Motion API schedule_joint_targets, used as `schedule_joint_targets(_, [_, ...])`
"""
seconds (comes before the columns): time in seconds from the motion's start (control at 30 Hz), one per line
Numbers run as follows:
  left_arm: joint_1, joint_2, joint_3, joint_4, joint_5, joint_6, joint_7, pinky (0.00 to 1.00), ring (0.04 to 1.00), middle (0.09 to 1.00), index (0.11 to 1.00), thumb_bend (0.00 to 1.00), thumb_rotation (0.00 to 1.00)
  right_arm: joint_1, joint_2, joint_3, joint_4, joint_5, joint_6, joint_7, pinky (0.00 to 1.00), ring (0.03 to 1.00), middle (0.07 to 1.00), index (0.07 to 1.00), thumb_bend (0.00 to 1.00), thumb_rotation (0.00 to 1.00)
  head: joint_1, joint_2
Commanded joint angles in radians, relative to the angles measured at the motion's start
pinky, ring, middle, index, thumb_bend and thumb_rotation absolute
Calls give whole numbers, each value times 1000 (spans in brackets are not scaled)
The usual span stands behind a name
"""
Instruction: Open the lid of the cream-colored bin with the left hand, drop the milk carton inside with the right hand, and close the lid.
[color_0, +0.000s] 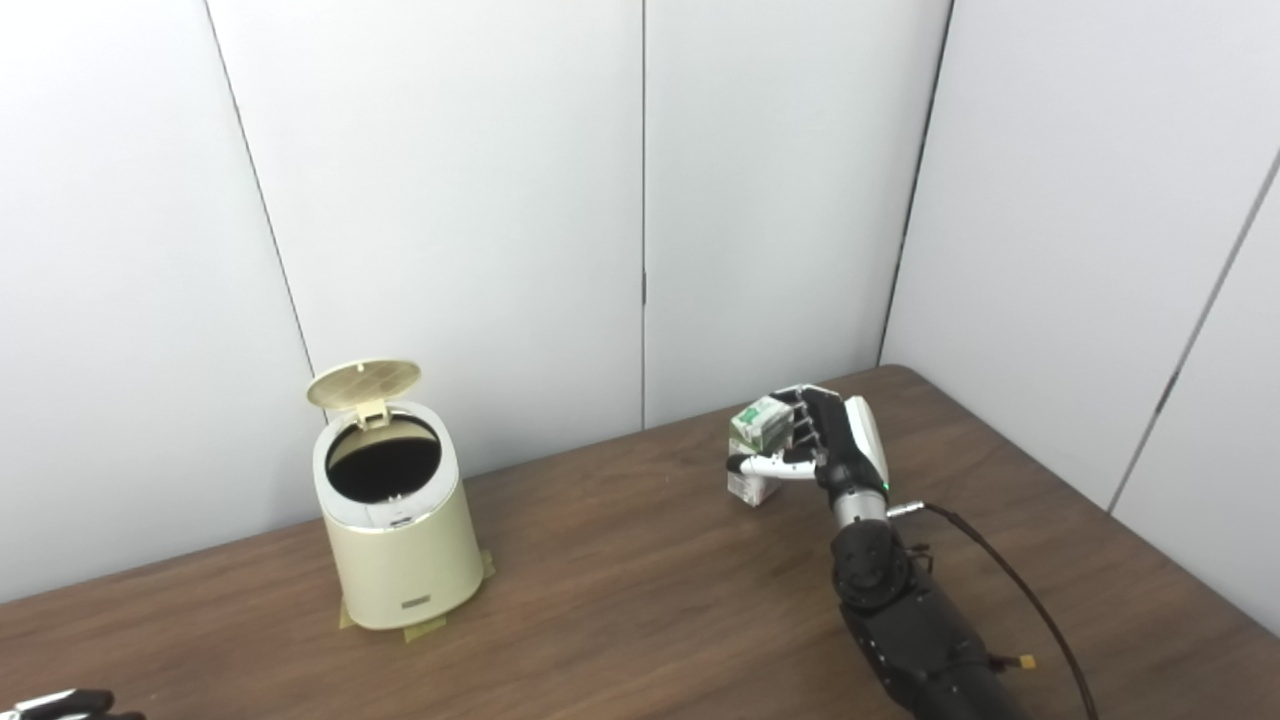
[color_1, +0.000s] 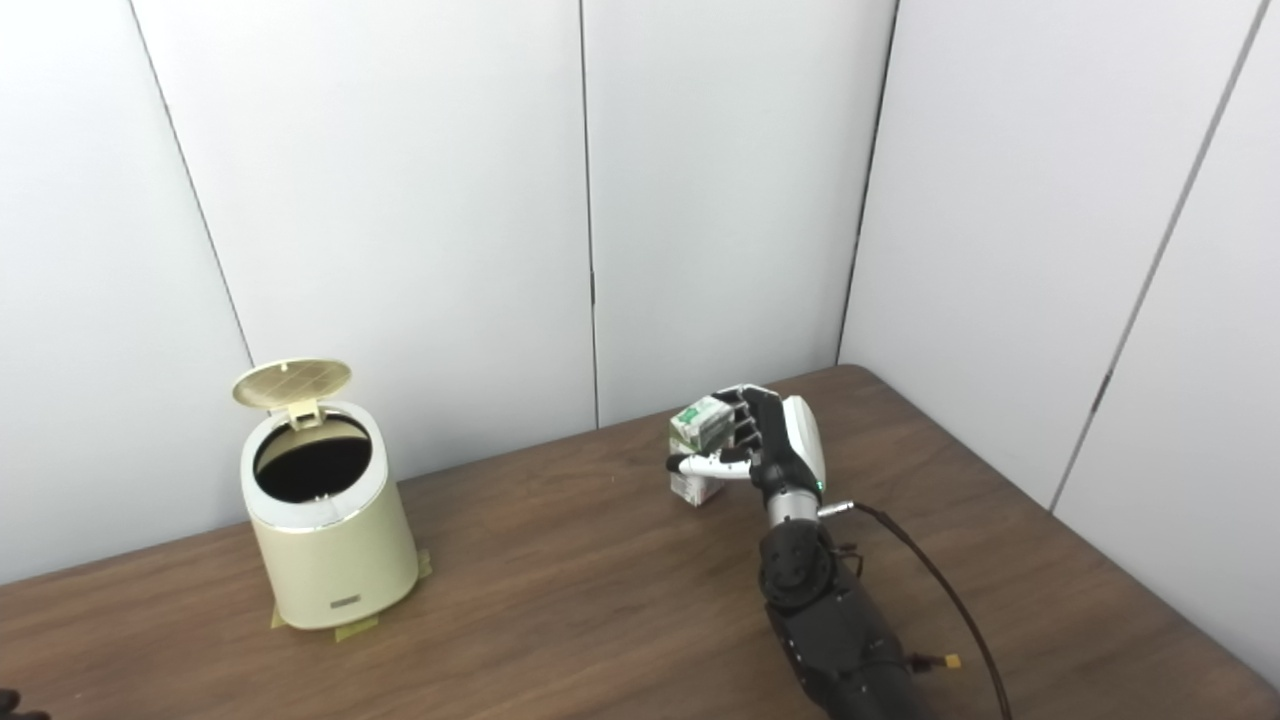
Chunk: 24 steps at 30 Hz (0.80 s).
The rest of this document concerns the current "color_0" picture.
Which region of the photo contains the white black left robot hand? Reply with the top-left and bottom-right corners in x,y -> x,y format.
0,688 -> 146,720

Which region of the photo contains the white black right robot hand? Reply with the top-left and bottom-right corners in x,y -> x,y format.
727,384 -> 891,501

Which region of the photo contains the green white milk carton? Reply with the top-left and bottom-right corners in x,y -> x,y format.
726,395 -> 797,506

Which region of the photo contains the cream-colored bin body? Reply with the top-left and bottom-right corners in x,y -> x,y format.
312,400 -> 486,631

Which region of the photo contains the cream round bin lid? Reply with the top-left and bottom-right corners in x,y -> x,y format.
306,359 -> 422,429

